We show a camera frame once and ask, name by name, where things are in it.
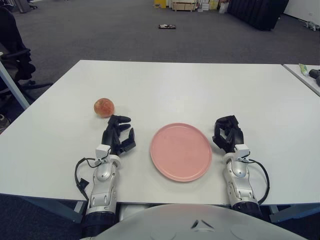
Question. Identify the yellow cardboard box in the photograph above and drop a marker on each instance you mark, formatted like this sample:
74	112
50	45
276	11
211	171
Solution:
160	3

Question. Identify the distant office chair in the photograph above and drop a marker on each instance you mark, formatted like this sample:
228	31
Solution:
32	3

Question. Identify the black office chair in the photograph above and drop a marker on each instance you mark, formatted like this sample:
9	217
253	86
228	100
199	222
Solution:
15	50

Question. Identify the grey robot torso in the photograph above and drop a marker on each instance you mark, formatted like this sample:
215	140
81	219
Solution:
195	222

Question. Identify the white desk leg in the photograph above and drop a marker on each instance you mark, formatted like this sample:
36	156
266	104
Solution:
13	87

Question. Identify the black partition curtain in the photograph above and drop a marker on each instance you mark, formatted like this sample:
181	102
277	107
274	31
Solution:
257	12

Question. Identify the black handheld controller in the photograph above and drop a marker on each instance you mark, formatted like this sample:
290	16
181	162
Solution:
314	72

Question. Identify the grey shoe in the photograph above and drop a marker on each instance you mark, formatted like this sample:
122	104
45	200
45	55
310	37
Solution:
3	122

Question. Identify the blue grey table frame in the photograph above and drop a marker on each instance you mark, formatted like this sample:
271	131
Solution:
292	212

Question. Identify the white plastic bag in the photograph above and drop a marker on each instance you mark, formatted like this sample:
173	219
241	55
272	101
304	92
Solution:
223	8

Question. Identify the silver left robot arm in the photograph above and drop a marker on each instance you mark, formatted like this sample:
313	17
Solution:
103	185

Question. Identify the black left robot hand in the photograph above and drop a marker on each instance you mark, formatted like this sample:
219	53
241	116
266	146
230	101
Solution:
117	140

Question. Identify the small grey robot toy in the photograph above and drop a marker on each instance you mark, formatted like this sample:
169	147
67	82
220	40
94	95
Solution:
310	25

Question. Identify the black tray with items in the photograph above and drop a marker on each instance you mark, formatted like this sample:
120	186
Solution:
167	26

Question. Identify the pink round plate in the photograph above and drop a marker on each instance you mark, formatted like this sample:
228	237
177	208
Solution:
181	152

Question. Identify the green white tube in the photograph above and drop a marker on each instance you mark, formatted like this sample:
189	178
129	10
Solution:
303	69

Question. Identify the pale yellow boxes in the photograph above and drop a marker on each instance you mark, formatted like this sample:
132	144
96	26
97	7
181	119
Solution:
214	4

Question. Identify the wooden crate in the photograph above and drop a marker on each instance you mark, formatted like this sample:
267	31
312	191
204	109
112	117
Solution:
183	5

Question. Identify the white stacked boxes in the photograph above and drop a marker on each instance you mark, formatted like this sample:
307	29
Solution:
202	5

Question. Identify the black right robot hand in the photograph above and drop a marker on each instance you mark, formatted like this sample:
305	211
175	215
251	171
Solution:
236	136

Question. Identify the red yellow apple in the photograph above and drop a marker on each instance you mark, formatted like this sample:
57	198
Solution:
104	107

